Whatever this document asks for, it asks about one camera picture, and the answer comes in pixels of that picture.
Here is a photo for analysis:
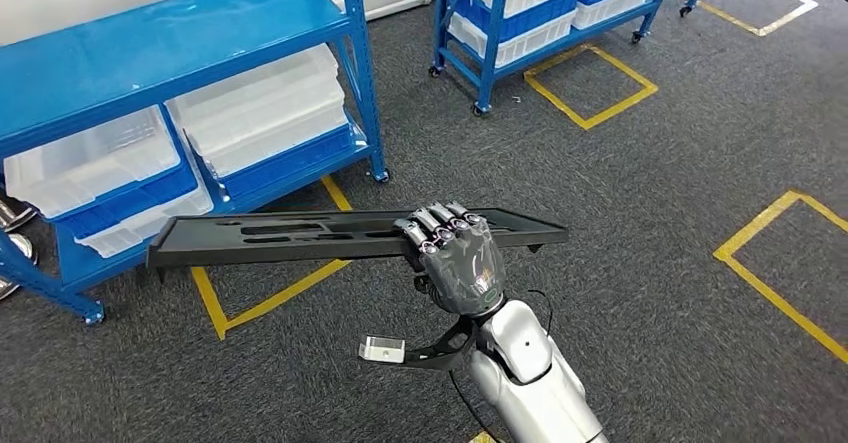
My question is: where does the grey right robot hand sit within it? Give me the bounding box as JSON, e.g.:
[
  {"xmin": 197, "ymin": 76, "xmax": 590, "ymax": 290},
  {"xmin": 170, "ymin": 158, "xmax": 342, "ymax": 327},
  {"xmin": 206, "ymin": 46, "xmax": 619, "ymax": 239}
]
[{"xmin": 394, "ymin": 201, "xmax": 509, "ymax": 319}]

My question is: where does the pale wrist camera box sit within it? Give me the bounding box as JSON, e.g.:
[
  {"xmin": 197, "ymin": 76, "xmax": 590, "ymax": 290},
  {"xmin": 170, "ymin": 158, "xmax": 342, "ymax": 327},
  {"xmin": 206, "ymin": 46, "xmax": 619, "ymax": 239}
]
[{"xmin": 358, "ymin": 335, "xmax": 407, "ymax": 365}]

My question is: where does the yellow floor tape square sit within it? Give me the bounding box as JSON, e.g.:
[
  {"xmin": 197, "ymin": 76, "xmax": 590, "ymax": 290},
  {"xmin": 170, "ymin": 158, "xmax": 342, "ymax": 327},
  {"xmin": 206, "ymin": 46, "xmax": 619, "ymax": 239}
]
[{"xmin": 712, "ymin": 189, "xmax": 848, "ymax": 366}]

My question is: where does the white floor tape square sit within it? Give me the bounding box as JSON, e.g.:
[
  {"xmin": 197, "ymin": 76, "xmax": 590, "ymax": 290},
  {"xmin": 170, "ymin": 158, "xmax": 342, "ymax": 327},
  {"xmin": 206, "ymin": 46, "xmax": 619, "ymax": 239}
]
[{"xmin": 694, "ymin": 0, "xmax": 820, "ymax": 38}]

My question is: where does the black plastic plate part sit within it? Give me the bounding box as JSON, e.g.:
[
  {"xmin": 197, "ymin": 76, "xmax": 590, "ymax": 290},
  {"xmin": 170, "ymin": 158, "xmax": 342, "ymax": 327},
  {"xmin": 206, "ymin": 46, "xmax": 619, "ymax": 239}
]
[{"xmin": 146, "ymin": 207, "xmax": 570, "ymax": 286}]

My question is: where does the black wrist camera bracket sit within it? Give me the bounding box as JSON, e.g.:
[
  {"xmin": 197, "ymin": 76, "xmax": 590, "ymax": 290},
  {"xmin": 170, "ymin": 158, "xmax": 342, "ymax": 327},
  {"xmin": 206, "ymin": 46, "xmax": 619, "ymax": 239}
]
[{"xmin": 400, "ymin": 316, "xmax": 480, "ymax": 372}]

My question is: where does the chrome stanchion base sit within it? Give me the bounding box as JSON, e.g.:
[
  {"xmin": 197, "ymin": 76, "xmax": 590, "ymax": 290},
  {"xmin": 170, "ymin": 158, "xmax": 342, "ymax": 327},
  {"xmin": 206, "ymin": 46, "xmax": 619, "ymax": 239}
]
[
  {"xmin": 0, "ymin": 232, "xmax": 40, "ymax": 303},
  {"xmin": 0, "ymin": 197, "xmax": 38, "ymax": 233}
]

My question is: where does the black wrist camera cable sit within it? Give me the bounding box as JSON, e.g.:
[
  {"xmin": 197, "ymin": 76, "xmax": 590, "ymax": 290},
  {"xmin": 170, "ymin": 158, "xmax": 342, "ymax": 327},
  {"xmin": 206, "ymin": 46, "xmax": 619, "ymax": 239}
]
[{"xmin": 448, "ymin": 369, "xmax": 496, "ymax": 443}]

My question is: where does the large blue metal shelf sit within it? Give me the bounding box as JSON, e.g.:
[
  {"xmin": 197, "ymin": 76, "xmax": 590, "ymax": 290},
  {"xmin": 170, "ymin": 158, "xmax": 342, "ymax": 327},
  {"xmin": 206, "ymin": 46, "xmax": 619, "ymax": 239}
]
[{"xmin": 0, "ymin": 0, "xmax": 391, "ymax": 327}]

